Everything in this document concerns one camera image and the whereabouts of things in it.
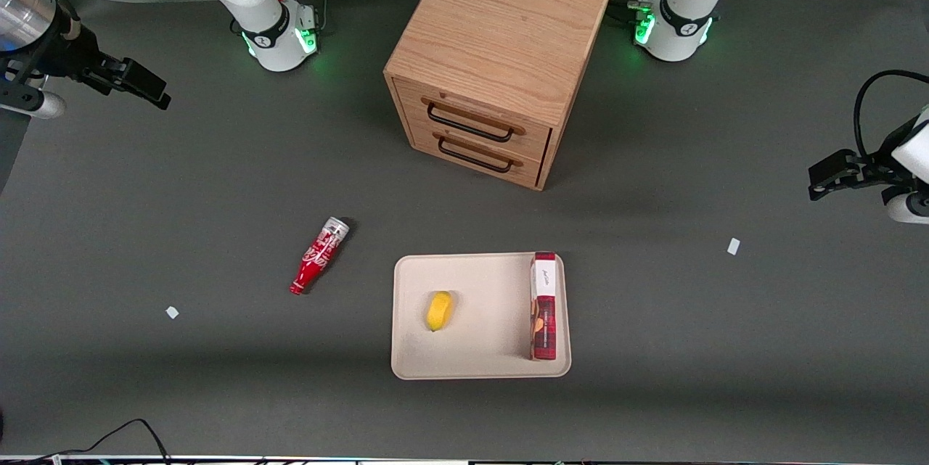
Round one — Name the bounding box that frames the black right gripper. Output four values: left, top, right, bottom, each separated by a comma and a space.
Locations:
0, 12, 172, 111

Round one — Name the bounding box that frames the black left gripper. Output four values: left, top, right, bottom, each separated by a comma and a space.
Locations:
808, 119, 919, 202

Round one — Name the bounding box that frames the red coke bottle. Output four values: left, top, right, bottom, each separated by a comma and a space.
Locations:
289, 216, 351, 297

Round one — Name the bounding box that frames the beige plastic tray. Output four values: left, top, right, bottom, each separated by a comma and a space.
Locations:
390, 252, 573, 381

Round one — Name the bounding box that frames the red cookie box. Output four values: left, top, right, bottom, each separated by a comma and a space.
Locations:
529, 252, 558, 361

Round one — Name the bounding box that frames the wooden drawer cabinet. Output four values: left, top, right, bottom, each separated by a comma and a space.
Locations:
383, 0, 616, 192

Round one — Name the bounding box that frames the yellow lemon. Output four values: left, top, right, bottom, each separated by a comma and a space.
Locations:
426, 291, 454, 332

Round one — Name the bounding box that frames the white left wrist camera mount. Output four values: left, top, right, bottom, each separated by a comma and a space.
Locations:
882, 188, 929, 226

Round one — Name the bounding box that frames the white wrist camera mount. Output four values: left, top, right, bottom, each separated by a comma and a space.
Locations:
0, 90, 67, 121
882, 188, 929, 226

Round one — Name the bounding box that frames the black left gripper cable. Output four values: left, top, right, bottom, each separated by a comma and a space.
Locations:
853, 70, 929, 159

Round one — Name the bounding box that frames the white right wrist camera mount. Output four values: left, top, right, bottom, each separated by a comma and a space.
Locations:
0, 90, 67, 121

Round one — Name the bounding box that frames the black cable at table edge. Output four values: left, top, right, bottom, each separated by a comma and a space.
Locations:
0, 418, 173, 465

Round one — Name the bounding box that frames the black metal drawer handle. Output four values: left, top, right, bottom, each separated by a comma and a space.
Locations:
426, 102, 516, 144
437, 136, 515, 175

